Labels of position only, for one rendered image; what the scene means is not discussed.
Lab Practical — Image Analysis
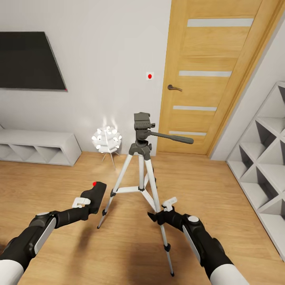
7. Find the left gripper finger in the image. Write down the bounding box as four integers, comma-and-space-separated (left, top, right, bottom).
89, 207, 98, 215

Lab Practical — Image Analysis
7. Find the digital camera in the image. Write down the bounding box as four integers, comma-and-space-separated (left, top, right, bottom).
80, 182, 107, 215

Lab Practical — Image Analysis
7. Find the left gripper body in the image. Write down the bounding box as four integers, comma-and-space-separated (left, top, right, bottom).
67, 206, 89, 224

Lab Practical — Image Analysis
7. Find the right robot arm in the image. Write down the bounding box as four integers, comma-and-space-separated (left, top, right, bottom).
147, 196, 250, 285

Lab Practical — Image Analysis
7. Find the camera tripod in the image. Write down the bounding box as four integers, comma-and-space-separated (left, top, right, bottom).
97, 112, 194, 276

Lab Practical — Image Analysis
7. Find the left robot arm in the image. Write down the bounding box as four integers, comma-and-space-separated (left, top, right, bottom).
0, 198, 98, 285

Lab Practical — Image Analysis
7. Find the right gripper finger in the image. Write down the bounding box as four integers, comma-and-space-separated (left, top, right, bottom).
147, 212, 157, 222

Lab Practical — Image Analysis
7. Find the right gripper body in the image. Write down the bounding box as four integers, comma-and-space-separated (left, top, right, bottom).
157, 206, 178, 227

